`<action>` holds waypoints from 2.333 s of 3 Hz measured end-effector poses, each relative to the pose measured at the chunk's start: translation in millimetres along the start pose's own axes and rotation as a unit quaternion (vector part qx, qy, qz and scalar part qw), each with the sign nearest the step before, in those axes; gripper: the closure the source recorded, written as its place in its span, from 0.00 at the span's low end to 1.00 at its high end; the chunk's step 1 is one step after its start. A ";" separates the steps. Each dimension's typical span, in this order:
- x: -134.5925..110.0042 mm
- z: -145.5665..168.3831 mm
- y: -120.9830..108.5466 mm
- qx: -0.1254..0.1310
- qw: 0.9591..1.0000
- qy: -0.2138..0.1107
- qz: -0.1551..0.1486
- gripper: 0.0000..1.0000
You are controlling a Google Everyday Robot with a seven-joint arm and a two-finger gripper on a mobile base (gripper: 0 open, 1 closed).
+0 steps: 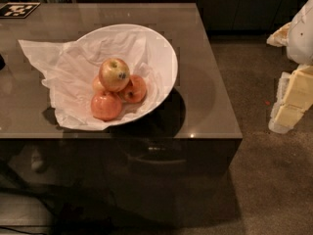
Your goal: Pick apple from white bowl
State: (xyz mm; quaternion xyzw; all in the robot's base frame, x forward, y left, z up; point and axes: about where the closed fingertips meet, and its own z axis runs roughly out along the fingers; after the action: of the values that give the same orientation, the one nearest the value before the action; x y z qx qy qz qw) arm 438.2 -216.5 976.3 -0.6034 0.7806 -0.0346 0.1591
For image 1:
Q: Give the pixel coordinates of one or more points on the front red apple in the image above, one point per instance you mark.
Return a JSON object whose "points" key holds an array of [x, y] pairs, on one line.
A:
{"points": [[106, 106]]}

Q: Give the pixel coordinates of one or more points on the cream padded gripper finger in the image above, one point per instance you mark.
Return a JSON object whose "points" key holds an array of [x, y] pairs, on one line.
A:
{"points": [[280, 37], [294, 98]]}

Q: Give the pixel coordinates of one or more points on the white bowl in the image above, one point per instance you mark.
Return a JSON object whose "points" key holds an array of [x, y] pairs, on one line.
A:
{"points": [[159, 59]]}

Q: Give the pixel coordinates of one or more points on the top yellow-red apple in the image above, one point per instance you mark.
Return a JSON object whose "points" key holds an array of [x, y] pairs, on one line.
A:
{"points": [[114, 74]]}

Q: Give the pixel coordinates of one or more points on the dark object at left edge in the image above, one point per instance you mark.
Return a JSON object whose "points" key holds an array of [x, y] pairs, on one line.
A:
{"points": [[2, 62]]}

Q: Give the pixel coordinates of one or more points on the black white fiducial marker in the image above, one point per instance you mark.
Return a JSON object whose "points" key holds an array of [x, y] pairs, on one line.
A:
{"points": [[17, 10]]}

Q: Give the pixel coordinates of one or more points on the right red apple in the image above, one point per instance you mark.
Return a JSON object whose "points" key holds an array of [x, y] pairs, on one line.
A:
{"points": [[135, 90]]}

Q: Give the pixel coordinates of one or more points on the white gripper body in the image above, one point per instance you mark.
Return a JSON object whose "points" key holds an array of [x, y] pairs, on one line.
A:
{"points": [[301, 36]]}

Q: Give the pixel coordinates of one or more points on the white crumpled paper sheet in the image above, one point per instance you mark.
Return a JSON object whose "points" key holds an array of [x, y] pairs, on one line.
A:
{"points": [[69, 69]]}

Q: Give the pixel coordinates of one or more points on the hidden back red apple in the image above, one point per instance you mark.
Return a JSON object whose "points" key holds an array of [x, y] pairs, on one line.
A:
{"points": [[97, 85]]}

